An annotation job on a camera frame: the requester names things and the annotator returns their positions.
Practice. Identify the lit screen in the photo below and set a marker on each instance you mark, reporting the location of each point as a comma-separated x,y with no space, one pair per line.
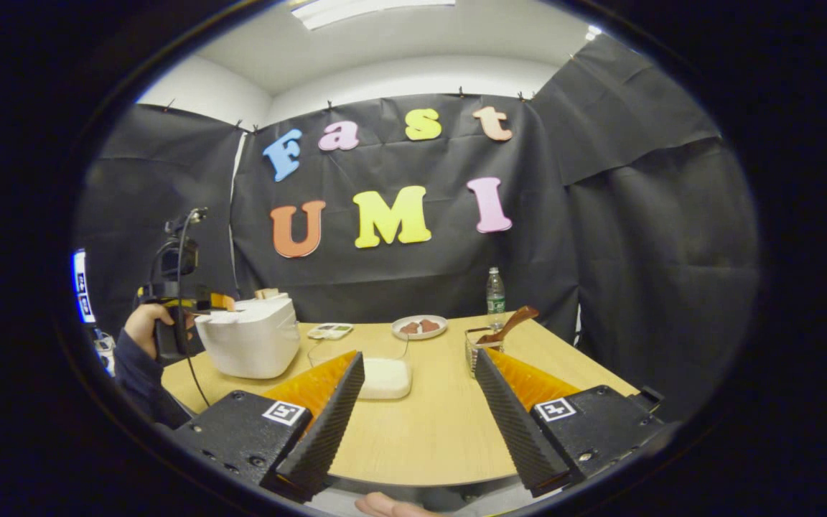
83,287

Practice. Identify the black backdrop cloth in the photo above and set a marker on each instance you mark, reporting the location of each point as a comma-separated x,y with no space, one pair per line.
421,287

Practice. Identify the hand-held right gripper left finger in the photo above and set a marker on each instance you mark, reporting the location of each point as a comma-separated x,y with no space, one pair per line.
320,438

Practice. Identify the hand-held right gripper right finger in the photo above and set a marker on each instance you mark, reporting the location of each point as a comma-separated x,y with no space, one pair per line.
514,431

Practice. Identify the brown meat piece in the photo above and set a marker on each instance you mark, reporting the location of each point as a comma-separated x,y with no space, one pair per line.
410,328
430,325

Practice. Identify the brown wooden spoon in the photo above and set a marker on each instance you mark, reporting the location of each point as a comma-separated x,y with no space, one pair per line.
510,324

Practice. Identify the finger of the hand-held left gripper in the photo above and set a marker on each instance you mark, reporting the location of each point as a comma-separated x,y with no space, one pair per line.
216,301

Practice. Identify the white divided sauce dish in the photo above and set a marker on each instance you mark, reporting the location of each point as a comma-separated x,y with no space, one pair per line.
329,332

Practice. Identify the small ceiling light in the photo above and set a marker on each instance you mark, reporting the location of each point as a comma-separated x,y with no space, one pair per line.
592,32

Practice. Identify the clear plastic water bottle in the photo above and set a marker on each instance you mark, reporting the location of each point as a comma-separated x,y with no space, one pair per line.
495,294

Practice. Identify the cream kitchen appliance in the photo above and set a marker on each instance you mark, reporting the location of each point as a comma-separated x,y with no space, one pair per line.
268,294

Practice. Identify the long ceiling light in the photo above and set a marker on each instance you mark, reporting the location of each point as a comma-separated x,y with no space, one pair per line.
370,11

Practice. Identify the white rice cooker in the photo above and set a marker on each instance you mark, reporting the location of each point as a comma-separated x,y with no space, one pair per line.
248,345

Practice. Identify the white oval plate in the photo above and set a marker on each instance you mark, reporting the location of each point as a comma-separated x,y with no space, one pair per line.
421,336

